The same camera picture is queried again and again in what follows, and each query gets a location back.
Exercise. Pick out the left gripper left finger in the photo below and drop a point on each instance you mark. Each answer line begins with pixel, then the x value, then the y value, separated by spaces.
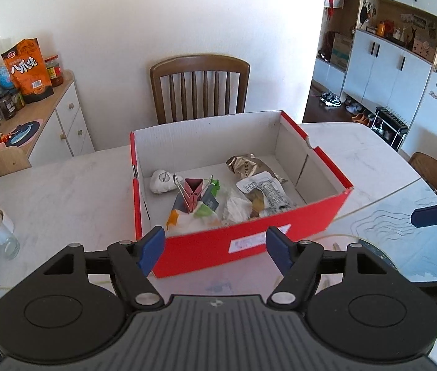
pixel 131 263

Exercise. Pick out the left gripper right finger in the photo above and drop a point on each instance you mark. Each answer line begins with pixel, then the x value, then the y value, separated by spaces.
pixel 299 264

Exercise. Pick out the white printed sachet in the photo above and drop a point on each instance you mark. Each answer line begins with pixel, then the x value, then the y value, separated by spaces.
pixel 266 195

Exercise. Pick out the red binder clip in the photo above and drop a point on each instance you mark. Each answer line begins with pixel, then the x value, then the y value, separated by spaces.
pixel 190 192

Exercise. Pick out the white computer mouse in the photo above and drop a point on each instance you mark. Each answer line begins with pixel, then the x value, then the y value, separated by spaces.
pixel 162 181

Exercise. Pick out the black shoe rack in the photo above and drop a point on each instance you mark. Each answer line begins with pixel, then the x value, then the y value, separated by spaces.
pixel 389 127

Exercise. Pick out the brown foil snack packet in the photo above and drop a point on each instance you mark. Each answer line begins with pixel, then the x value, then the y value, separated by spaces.
pixel 243 166

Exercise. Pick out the red cardboard shoe box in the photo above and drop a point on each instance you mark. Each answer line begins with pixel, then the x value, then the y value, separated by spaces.
pixel 199 149

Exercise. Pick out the white sideboard cabinet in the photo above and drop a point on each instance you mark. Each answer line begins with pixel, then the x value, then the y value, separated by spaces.
pixel 63 133

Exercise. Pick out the wooden desk organizer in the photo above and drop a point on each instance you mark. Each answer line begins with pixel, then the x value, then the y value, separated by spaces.
pixel 12 160

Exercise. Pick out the round blue mouse pad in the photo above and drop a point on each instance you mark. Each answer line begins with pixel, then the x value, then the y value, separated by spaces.
pixel 23 134

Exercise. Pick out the red lid sauce jar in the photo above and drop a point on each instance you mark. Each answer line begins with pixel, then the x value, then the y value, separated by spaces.
pixel 54 69

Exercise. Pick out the orange snack bag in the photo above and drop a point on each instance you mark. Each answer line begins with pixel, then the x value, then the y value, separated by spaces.
pixel 27 70

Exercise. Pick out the small blue globe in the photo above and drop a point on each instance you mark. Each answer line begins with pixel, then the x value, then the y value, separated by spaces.
pixel 5 80

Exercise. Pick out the white storage wall cabinet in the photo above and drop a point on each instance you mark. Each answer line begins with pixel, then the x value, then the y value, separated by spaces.
pixel 383 53

